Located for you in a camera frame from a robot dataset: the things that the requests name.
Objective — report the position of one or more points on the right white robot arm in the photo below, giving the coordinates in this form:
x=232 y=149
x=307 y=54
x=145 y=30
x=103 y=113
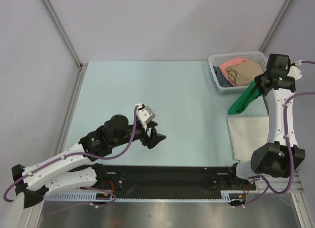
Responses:
x=280 y=156

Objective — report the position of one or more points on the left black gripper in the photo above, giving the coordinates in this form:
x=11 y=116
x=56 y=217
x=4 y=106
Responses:
x=151 y=141

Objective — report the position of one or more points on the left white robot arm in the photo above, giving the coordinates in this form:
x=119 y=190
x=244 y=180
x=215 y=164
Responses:
x=107 y=142

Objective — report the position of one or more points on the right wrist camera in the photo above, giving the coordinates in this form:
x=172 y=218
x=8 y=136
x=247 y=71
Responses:
x=280 y=65

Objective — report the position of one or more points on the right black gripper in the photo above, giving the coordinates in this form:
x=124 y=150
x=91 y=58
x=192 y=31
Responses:
x=259 y=82

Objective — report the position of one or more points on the green t shirt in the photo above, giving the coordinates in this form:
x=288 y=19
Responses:
x=250 y=94

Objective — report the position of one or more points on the pink t shirt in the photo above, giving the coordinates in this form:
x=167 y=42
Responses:
x=232 y=62

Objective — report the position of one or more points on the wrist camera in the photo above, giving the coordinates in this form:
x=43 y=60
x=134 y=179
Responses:
x=280 y=65
x=144 y=115

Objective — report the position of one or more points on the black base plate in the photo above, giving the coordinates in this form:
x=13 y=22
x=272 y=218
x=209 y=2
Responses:
x=170 y=181

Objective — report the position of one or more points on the blue t shirt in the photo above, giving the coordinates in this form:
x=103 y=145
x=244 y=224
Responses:
x=223 y=82

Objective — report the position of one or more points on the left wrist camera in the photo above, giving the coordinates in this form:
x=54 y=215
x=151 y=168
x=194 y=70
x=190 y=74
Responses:
x=144 y=115

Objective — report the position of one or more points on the folded white t shirt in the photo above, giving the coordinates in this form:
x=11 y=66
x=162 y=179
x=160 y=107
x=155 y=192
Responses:
x=247 y=134

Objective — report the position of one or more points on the white cable duct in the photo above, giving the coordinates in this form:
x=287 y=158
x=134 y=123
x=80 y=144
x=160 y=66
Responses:
x=89 y=196

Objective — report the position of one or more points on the beige t shirt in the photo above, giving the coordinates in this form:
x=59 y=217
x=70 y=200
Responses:
x=244 y=73

